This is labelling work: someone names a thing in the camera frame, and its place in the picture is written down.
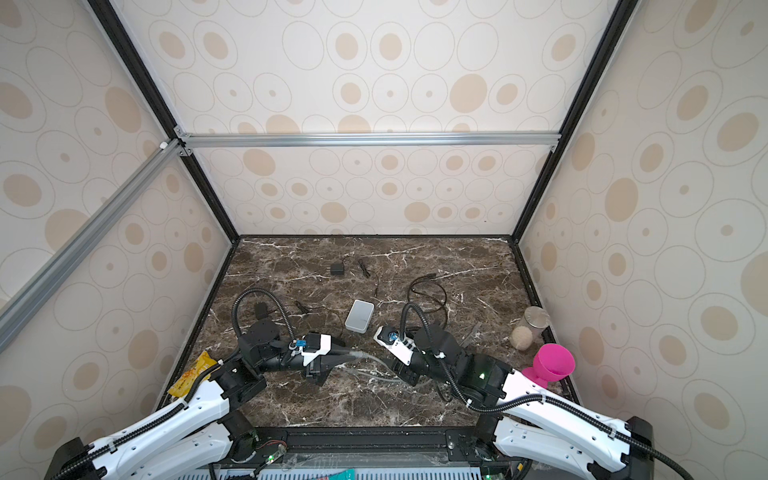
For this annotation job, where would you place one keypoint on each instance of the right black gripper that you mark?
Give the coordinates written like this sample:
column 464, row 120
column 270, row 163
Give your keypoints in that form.
column 408, row 378

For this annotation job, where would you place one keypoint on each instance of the pink funnel cup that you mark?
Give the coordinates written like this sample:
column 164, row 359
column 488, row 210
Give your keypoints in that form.
column 551, row 363

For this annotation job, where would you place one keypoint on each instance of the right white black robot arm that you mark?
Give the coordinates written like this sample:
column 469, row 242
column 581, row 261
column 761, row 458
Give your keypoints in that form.
column 529, row 421

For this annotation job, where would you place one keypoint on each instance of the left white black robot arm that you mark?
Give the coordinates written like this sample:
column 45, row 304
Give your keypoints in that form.
column 216, row 392

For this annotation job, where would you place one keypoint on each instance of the white network switch box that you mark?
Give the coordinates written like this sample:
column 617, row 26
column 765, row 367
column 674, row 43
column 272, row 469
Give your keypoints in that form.
column 359, row 316

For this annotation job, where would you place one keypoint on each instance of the diagonal aluminium rail left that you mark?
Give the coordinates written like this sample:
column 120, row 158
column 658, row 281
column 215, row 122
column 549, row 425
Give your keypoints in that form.
column 38, row 290

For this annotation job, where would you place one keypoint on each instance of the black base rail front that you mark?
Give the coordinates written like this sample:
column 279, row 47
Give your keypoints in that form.
column 360, row 447

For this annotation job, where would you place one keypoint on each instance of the yellow snack bag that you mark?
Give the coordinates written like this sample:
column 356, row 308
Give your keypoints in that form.
column 183, row 385

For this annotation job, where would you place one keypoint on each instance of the horizontal aluminium rail back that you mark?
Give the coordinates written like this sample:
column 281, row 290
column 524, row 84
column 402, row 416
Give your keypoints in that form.
column 376, row 139

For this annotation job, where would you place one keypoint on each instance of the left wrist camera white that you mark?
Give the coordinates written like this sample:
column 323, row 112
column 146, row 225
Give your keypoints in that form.
column 312, row 346

